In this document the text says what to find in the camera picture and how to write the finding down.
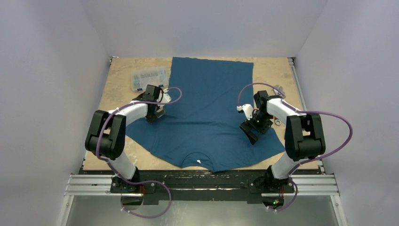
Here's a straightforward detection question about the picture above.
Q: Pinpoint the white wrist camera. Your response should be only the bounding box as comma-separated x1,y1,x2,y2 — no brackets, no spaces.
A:
157,89,172,105
236,104,254,120

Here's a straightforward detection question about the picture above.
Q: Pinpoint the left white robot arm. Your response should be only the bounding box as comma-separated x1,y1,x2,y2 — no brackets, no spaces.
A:
84,85,171,193

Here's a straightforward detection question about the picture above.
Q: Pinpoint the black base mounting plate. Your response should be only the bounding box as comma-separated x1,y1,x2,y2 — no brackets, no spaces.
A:
110,168,295,207

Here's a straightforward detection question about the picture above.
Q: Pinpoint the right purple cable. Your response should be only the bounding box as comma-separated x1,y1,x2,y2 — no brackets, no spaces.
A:
237,82,354,213

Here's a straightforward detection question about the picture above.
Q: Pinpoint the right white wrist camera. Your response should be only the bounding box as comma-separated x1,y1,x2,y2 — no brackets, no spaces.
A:
236,104,254,120

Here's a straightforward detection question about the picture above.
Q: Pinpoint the clear plastic organizer box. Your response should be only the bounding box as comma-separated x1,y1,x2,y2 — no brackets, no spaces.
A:
131,66,168,91

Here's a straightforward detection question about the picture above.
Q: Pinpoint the blue t-shirt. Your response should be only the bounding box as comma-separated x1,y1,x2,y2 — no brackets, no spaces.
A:
125,57,285,172

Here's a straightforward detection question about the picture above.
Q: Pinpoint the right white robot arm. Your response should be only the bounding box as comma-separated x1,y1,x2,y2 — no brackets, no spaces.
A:
237,90,326,192

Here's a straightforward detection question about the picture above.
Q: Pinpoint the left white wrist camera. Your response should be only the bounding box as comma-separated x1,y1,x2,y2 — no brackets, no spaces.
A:
157,89,172,105

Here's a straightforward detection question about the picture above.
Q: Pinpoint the red handled adjustable wrench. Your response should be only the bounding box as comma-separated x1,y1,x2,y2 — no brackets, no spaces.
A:
271,84,286,127

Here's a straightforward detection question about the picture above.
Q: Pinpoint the aluminium frame rail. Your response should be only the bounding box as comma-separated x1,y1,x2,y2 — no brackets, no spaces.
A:
64,175,339,197

